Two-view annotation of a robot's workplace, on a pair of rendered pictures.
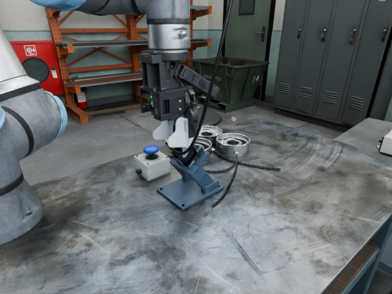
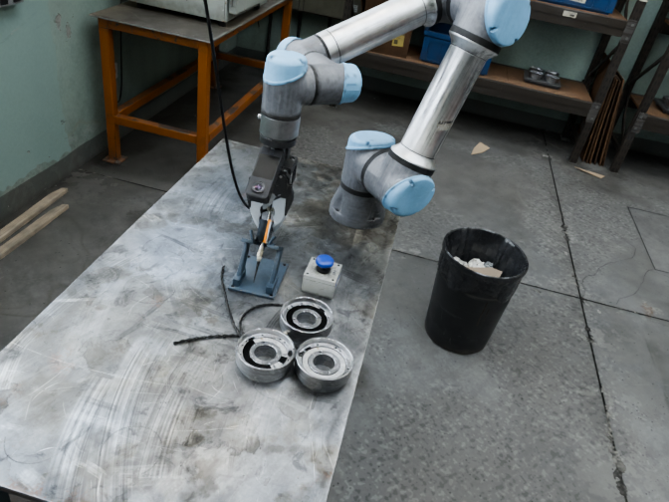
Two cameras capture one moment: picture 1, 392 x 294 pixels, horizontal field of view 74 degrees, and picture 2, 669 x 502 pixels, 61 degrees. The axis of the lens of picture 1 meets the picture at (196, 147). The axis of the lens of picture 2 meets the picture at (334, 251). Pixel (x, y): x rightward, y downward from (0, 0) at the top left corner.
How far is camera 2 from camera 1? 1.50 m
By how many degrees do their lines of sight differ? 107
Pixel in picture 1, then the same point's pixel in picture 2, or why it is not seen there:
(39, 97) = (389, 164)
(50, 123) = (376, 185)
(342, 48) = not seen: outside the picture
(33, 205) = (340, 209)
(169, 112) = not seen: hidden behind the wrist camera
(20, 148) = (355, 173)
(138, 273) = (235, 216)
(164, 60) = not seen: hidden behind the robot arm
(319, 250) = (120, 259)
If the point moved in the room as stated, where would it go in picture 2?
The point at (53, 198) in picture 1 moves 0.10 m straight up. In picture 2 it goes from (356, 234) to (363, 200)
